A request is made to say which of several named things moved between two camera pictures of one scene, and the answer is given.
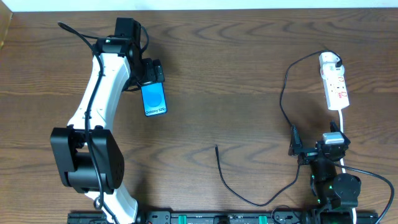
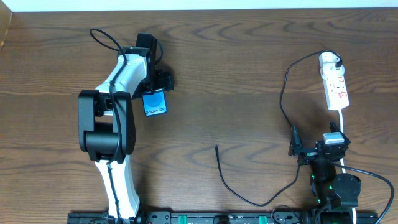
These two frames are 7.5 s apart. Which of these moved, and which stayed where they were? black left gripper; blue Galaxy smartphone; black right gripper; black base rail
Moved: black left gripper
Stayed: blue Galaxy smartphone; black base rail; black right gripper
